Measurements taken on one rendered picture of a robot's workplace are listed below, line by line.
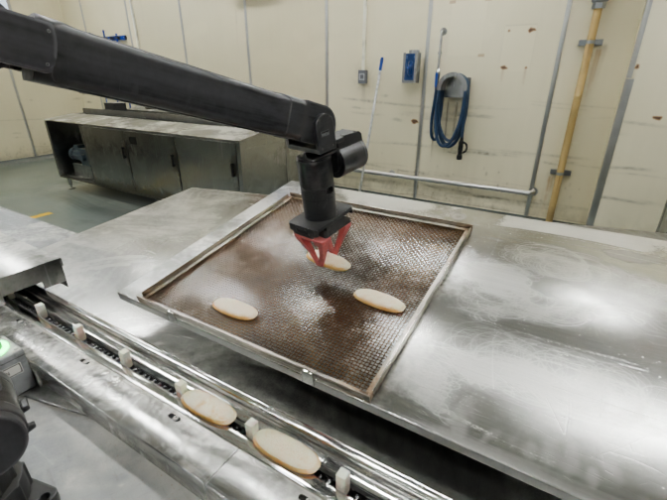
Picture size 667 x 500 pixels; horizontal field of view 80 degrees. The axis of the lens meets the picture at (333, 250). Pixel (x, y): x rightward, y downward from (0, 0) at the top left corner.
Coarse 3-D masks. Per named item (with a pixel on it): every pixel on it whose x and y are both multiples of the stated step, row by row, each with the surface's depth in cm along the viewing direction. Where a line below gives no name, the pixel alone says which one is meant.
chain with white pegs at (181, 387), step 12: (12, 300) 87; (36, 312) 82; (60, 324) 78; (84, 336) 74; (96, 348) 72; (120, 360) 67; (144, 372) 66; (168, 384) 63; (180, 384) 59; (180, 396) 60; (252, 420) 53; (240, 432) 55; (252, 432) 52; (336, 480) 46; (348, 480) 46; (348, 492) 47
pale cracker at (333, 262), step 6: (318, 252) 76; (312, 258) 75; (330, 258) 74; (336, 258) 73; (342, 258) 73; (330, 264) 72; (336, 264) 72; (342, 264) 72; (348, 264) 72; (336, 270) 72; (342, 270) 71
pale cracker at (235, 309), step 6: (216, 300) 74; (222, 300) 74; (228, 300) 73; (234, 300) 73; (216, 306) 72; (222, 306) 72; (228, 306) 72; (234, 306) 72; (240, 306) 72; (246, 306) 71; (222, 312) 71; (228, 312) 71; (234, 312) 70; (240, 312) 70; (246, 312) 70; (252, 312) 70; (240, 318) 70; (246, 318) 69; (252, 318) 70
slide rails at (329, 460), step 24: (24, 312) 80; (72, 336) 73; (96, 336) 73; (144, 360) 67; (144, 384) 62; (192, 384) 62; (240, 408) 57; (288, 432) 54; (264, 456) 50; (336, 456) 50; (312, 480) 47; (360, 480) 47
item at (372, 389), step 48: (288, 240) 92; (384, 240) 88; (192, 288) 79; (288, 288) 76; (336, 288) 75; (432, 288) 72; (240, 336) 66; (288, 336) 65; (336, 336) 64; (336, 384) 55
